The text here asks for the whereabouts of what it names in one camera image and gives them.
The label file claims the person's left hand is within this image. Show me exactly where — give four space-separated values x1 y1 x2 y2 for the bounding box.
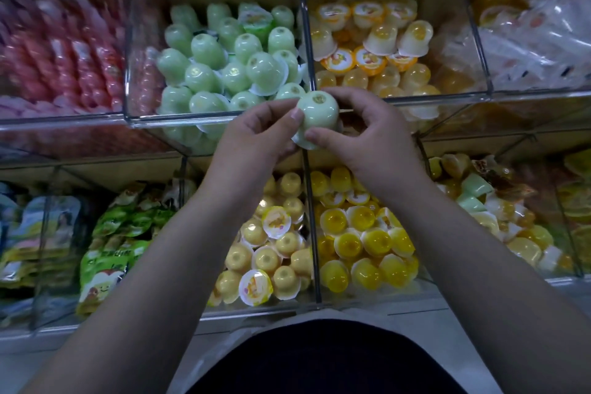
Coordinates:
205 98 306 215

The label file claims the person's right hand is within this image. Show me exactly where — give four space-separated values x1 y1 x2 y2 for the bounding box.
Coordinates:
305 87 430 206

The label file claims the single green jelly cup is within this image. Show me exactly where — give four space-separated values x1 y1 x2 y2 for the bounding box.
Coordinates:
291 90 341 150

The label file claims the pile of yellow jelly cups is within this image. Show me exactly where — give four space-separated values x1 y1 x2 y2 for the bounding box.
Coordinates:
309 166 421 296

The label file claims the pile of green jelly cups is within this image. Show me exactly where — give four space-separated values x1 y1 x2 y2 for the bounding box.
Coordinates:
155 1 310 132

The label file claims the pile of pale yellow jelly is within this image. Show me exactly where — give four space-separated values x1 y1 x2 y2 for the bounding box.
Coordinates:
207 172 315 309

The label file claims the pile of orange-lid jelly cups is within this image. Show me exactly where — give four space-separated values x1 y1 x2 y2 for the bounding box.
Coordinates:
309 0 440 99

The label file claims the pile of pastel jelly cups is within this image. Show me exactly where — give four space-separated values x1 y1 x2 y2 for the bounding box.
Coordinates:
427 151 578 278

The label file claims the green juice pouches pile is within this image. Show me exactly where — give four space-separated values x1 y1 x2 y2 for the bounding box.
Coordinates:
78 181 186 316

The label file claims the pile of clear packets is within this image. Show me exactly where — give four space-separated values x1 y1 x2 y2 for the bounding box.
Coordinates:
434 0 591 95

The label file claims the pile of pink jelly sticks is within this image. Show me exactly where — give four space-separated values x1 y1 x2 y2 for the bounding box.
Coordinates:
0 0 167 127

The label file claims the pile of pale jelly pouches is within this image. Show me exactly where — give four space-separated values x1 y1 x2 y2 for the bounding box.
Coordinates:
0 186 84 293

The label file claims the person's left forearm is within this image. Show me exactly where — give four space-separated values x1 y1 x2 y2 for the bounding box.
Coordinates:
23 190 260 394

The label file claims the person's right forearm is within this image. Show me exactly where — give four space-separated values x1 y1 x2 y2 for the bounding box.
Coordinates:
397 181 591 394

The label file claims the black shirt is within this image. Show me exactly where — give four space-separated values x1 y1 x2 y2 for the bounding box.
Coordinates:
189 318 467 394

